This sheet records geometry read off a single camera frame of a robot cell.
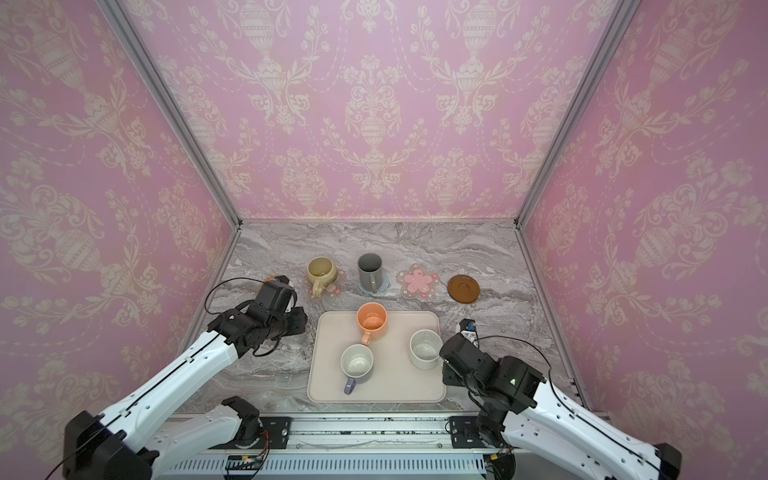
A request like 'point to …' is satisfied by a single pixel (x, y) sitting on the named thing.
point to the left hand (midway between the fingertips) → (304, 320)
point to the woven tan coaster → (272, 278)
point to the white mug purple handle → (356, 362)
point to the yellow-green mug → (321, 271)
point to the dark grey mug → (370, 267)
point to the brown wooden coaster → (464, 289)
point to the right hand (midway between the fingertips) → (447, 364)
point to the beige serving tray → (393, 379)
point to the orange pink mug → (371, 317)
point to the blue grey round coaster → (386, 283)
